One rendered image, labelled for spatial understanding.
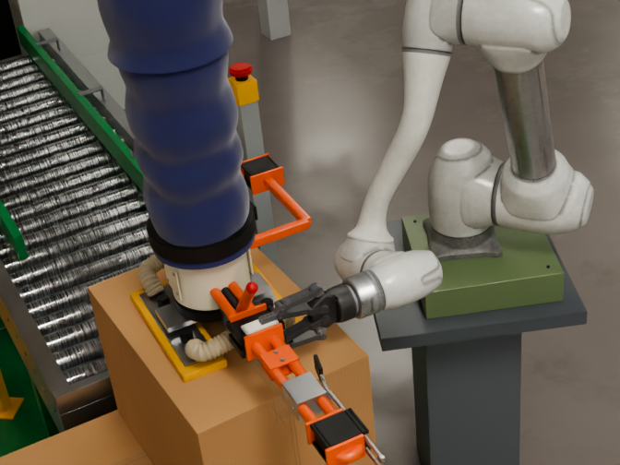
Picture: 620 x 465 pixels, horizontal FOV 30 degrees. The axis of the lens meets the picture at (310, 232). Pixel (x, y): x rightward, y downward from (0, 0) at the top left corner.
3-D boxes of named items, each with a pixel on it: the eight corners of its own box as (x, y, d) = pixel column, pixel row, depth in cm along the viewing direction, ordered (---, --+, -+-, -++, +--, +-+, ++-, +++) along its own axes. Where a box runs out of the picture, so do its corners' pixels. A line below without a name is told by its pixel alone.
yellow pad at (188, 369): (130, 299, 261) (126, 281, 258) (171, 285, 265) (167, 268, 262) (184, 384, 235) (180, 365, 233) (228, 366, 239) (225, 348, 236)
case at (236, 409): (118, 412, 289) (86, 286, 267) (256, 351, 304) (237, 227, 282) (224, 569, 245) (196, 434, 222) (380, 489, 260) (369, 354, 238)
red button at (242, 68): (226, 77, 340) (224, 65, 337) (247, 71, 342) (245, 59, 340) (236, 86, 334) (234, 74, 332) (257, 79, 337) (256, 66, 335)
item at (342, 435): (306, 443, 203) (304, 423, 200) (343, 427, 206) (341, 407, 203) (328, 472, 197) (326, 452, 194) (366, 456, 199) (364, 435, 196)
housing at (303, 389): (280, 400, 213) (279, 383, 211) (313, 387, 216) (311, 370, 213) (297, 423, 208) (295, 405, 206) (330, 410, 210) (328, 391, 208)
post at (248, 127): (264, 338, 395) (226, 77, 340) (281, 330, 398) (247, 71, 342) (273, 348, 390) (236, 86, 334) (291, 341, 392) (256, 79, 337)
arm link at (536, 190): (512, 186, 286) (601, 198, 278) (495, 239, 279) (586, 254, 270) (470, -44, 226) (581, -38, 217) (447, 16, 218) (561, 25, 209)
